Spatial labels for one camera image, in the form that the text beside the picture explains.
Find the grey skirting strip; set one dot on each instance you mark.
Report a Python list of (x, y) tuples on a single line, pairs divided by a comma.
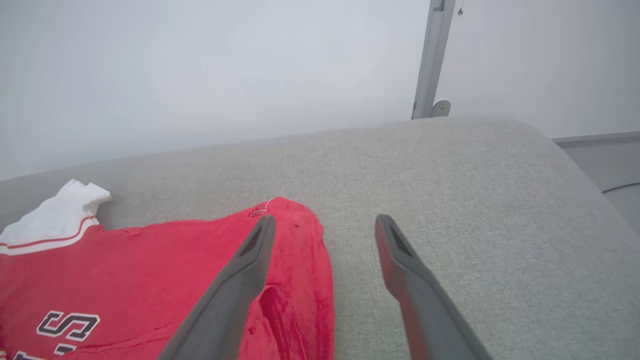
[(600, 139)]

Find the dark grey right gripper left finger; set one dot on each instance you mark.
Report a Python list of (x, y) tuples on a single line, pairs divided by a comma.
[(225, 300)]

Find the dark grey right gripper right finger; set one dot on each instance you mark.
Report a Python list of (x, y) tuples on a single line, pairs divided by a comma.
[(430, 315)]

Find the grey metal post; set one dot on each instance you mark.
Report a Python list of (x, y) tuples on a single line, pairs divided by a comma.
[(432, 50)]

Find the grey fabric sofa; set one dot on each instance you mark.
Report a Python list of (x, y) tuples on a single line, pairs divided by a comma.
[(475, 200)]

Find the red white sports jersey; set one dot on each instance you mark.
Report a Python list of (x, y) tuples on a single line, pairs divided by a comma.
[(150, 270)]

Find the grey round post bracket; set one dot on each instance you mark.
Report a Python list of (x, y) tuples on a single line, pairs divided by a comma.
[(442, 107)]

